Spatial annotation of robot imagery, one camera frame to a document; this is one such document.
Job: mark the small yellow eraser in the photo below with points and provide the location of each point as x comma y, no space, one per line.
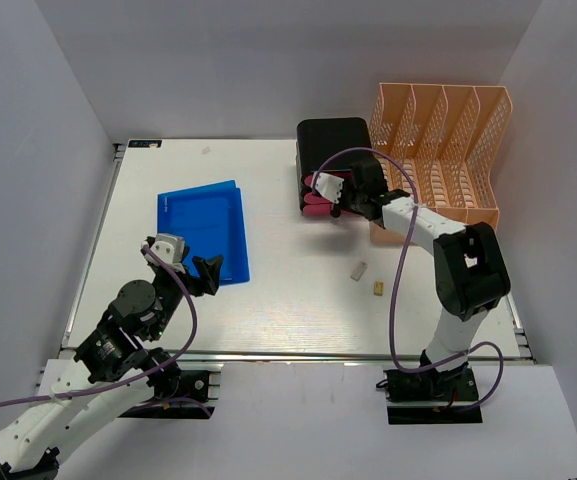
378,289

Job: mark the peach plastic file organizer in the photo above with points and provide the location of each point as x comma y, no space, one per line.
446,137

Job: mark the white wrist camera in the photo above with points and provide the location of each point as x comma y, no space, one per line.
167,248
327,186

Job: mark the black pink drawer organizer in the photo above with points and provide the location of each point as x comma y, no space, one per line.
317,140

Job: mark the blue plastic document case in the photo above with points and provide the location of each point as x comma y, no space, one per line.
210,218

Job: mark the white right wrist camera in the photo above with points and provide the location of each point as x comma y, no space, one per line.
327,186

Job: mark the grey white eraser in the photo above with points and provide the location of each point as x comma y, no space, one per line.
358,271

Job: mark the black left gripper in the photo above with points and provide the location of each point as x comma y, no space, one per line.
209,280

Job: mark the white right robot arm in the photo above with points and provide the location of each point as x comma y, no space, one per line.
469,271

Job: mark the black label sticker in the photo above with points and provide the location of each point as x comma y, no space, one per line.
144,143

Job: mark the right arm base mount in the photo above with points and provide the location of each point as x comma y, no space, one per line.
431,398

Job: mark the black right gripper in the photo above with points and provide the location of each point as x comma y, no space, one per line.
342,199

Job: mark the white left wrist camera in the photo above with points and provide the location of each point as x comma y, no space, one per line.
167,248

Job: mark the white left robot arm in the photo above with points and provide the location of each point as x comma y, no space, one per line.
111,373

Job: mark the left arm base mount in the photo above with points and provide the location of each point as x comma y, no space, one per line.
195,398

